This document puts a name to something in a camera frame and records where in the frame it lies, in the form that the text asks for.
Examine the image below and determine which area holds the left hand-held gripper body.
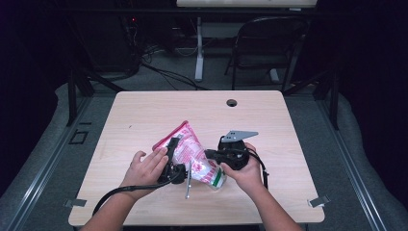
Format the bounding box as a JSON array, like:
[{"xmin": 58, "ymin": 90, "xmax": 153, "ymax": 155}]
[{"xmin": 159, "ymin": 159, "xmax": 193, "ymax": 200}]

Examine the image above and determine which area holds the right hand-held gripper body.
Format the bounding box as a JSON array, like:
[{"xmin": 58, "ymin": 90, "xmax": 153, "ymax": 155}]
[{"xmin": 217, "ymin": 129, "xmax": 260, "ymax": 171}]

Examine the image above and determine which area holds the red white plastic seasoning bag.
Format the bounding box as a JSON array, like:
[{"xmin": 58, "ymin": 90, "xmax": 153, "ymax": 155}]
[{"xmin": 152, "ymin": 119, "xmax": 227, "ymax": 191}]

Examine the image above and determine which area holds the person's right hand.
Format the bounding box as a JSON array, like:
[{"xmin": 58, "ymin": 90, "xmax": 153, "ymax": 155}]
[{"xmin": 220, "ymin": 142, "xmax": 268, "ymax": 196}]

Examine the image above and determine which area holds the person's left hand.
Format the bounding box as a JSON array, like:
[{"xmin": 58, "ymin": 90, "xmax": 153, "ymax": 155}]
[{"xmin": 119, "ymin": 146, "xmax": 170, "ymax": 201}]

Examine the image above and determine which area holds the grey tape piece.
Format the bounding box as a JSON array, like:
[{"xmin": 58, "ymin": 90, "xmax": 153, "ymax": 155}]
[
  {"xmin": 307, "ymin": 195, "xmax": 331, "ymax": 209},
  {"xmin": 64, "ymin": 198, "xmax": 88, "ymax": 209}
]

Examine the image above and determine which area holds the white desk leg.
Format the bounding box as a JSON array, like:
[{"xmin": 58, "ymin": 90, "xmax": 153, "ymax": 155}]
[{"xmin": 194, "ymin": 16, "xmax": 205, "ymax": 83}]

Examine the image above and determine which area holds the black tape square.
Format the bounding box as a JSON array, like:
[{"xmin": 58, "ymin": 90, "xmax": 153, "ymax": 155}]
[{"xmin": 67, "ymin": 129, "xmax": 89, "ymax": 145}]

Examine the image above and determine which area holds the black folding chair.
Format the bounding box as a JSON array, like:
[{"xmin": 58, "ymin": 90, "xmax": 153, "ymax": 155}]
[{"xmin": 224, "ymin": 15, "xmax": 311, "ymax": 92}]

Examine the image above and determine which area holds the dark computer tower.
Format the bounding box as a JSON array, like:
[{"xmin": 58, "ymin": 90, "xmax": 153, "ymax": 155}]
[{"xmin": 80, "ymin": 13, "xmax": 142, "ymax": 73}]

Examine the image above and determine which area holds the dark curtain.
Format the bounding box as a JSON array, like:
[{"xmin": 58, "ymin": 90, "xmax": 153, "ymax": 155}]
[
  {"xmin": 0, "ymin": 0, "xmax": 70, "ymax": 196},
  {"xmin": 336, "ymin": 0, "xmax": 408, "ymax": 210}
]

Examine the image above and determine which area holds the right hand-held gripper black cable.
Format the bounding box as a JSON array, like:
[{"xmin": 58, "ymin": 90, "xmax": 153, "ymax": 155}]
[{"xmin": 246, "ymin": 148, "xmax": 269, "ymax": 191}]

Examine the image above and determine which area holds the hand-held gripper black cable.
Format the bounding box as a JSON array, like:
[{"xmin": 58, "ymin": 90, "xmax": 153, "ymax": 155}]
[
  {"xmin": 246, "ymin": 148, "xmax": 269, "ymax": 191},
  {"xmin": 91, "ymin": 172, "xmax": 182, "ymax": 216}
]

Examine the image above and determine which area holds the left hand-held gripper black cable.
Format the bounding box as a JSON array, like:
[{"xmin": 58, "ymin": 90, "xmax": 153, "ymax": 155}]
[{"xmin": 91, "ymin": 172, "xmax": 182, "ymax": 216}]

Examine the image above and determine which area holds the black floor cable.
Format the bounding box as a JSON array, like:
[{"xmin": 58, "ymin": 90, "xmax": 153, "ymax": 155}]
[{"xmin": 140, "ymin": 61, "xmax": 210, "ymax": 91}]

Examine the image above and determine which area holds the black metal frame post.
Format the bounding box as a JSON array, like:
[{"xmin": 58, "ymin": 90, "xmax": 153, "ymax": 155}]
[
  {"xmin": 66, "ymin": 68, "xmax": 126, "ymax": 127},
  {"xmin": 282, "ymin": 68, "xmax": 341, "ymax": 131}
]

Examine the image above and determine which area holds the aluminium floor rail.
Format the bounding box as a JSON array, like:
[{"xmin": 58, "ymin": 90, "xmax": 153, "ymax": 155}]
[
  {"xmin": 316, "ymin": 95, "xmax": 389, "ymax": 231},
  {"xmin": 6, "ymin": 95, "xmax": 92, "ymax": 231}
]

